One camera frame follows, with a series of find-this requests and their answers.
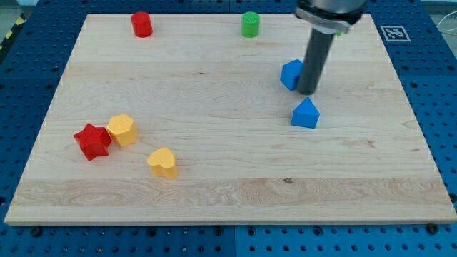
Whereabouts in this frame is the blue triangle block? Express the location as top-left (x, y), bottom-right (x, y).
top-left (291, 97), bottom-right (320, 129)

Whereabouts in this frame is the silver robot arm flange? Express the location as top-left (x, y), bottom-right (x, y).
top-left (295, 0), bottom-right (367, 34)

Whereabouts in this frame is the wooden board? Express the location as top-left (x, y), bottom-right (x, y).
top-left (5, 14), bottom-right (456, 226)

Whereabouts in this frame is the yellow heart block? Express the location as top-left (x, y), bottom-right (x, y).
top-left (147, 147), bottom-right (178, 179)

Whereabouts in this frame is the blue cube block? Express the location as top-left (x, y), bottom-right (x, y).
top-left (280, 59), bottom-right (303, 91)

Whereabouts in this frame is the yellow hexagon block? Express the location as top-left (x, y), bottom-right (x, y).
top-left (106, 114), bottom-right (139, 147)

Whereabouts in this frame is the green cylinder block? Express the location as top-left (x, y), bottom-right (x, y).
top-left (241, 11), bottom-right (261, 38)

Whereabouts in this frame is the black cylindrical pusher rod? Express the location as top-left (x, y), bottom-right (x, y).
top-left (296, 28), bottom-right (334, 96)

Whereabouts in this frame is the red star block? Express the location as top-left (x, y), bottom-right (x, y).
top-left (74, 124), bottom-right (112, 161)

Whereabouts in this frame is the red cylinder block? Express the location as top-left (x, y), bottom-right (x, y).
top-left (131, 11), bottom-right (153, 38)

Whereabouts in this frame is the white fiducial marker tag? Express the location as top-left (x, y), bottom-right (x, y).
top-left (380, 25), bottom-right (411, 42)

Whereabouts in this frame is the white cable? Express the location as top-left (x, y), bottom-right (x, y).
top-left (436, 10), bottom-right (457, 34)

